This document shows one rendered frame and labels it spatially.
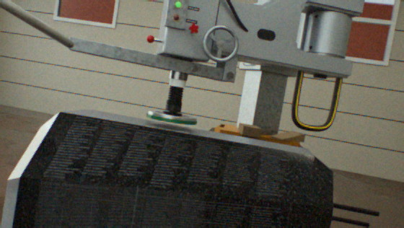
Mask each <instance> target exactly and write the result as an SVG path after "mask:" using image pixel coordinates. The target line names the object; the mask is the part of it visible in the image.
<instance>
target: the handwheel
mask: <svg viewBox="0 0 404 228"><path fill-rule="evenodd" d="M220 29H221V30H226V31H227V32H229V33H231V36H232V38H229V39H226V40H225V39H224V38H219V39H218V38H216V37H215V36H214V35H213V34H212V32H213V31H215V30H220ZM208 38H211V39H212V40H213V41H214V42H215V43H214V46H215V47H216V48H217V49H218V55H217V58H216V57H214V56H213V55H211V54H210V53H209V50H208V47H207V40H208ZM233 41H234V50H233V51H232V53H231V54H230V55H229V56H227V57H226V58H221V54H222V50H223V49H225V48H226V46H227V43H230V42H233ZM238 49H239V39H238V37H237V35H236V33H235V31H234V30H233V29H231V28H230V27H227V26H226V25H215V26H213V27H212V28H210V29H209V30H208V31H207V32H206V33H205V35H204V38H203V50H204V52H205V54H206V55H207V56H208V58H209V59H211V60H212V61H214V62H217V63H226V62H227V61H230V59H233V58H234V56H235V55H236V53H237V51H238Z"/></svg>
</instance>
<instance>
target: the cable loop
mask: <svg viewBox="0 0 404 228"><path fill-rule="evenodd" d="M303 78H304V71H297V78H296V82H295V89H294V96H293V100H292V105H291V118H292V121H293V122H294V124H295V126H297V127H298V128H300V129H302V130H304V131H317V132H318V131H326V130H327V129H329V127H331V125H332V123H333V121H334V119H335V113H336V110H337V107H338V101H339V97H340V90H341V84H342V81H343V78H335V87H334V92H333V98H332V101H331V105H330V112H329V115H328V118H327V120H326V122H325V123H324V124H323V125H321V126H312V125H308V124H306V123H303V122H300V121H299V117H298V109H299V96H300V92H301V88H302V81H303Z"/></svg>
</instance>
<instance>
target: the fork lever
mask: <svg viewBox="0 0 404 228"><path fill-rule="evenodd" d="M70 40H72V41H73V42H74V46H73V47H72V48H69V49H70V50H71V51H75V52H78V53H87V54H90V55H93V56H99V57H103V58H111V59H115V60H118V61H124V62H127V63H136V64H139V65H142V66H148V67H154V68H158V69H163V70H167V71H170V70H172V71H180V72H184V73H187V74H188V75H191V76H200V77H203V78H206V79H212V80H218V81H222V82H227V81H223V80H222V79H223V75H224V69H223V68H219V67H213V66H207V65H204V64H201V63H193V62H189V61H184V60H180V59H175V58H169V57H166V56H161V55H154V54H151V53H146V52H143V51H138V50H131V49H128V48H122V47H120V46H116V45H108V44H104V43H98V42H96V41H91V40H85V39H81V38H75V37H72V36H71V39H70ZM236 73H237V72H235V76H236ZM235 76H234V74H233V73H232V72H228V73H227V75H226V78H228V79H229V80H230V79H233V78H234V80H235Z"/></svg>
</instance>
